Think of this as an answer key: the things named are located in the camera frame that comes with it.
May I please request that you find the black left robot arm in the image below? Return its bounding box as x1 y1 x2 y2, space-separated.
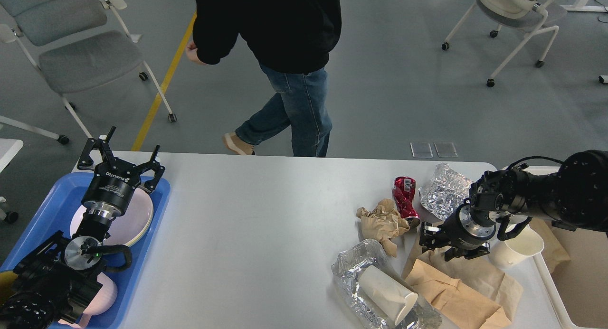
1 127 165 329

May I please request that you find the beige plastic bin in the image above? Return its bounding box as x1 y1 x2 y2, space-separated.
522 166 608 329

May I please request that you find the white office chair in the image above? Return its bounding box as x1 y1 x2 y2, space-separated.
441 0 567 87
1 0 177 137

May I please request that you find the clear floor plate right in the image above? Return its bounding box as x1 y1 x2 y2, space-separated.
434 141 459 158

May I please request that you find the person in black hoodie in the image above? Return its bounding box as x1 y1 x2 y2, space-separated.
185 0 342 158

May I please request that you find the white paper cup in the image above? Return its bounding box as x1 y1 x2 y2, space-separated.
358 265 418 325
489 226 544 269

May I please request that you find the clear floor plate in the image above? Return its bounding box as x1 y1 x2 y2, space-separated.
410 141 434 159
434 141 459 158

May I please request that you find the pink ribbed mug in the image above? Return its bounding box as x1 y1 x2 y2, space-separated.
58 273 117 329

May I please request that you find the white office chair right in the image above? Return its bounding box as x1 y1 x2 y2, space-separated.
441 0 567 87

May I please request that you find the blue plastic tray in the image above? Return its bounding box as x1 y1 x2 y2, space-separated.
1 172 171 329

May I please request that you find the clear floor plate left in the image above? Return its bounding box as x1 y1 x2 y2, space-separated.
410 141 434 159

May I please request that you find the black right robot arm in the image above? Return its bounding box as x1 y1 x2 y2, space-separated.
419 150 608 261

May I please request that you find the white office chair left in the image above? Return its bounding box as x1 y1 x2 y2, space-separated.
1 0 177 137

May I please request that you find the brown paper ball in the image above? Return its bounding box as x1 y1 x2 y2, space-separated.
356 198 411 257

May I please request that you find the white side table corner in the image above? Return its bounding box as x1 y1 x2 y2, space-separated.
0 138 24 172

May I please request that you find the foil container back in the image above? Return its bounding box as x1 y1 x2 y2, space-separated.
419 163 473 221

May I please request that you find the white paper cup lying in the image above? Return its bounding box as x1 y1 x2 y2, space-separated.
358 265 418 325

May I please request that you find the teal mug yellow inside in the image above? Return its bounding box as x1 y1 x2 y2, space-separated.
0 270 17 306

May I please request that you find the pink ceramic plate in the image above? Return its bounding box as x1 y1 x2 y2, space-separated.
91 188 154 247

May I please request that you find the crushed red soda can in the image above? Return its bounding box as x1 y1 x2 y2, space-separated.
392 176 420 229

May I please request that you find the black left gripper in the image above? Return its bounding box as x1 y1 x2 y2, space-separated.
78 126 167 220

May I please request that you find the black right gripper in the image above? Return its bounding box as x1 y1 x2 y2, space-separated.
419 204 496 262

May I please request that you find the white chair base leg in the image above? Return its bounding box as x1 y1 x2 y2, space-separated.
0 115 70 145

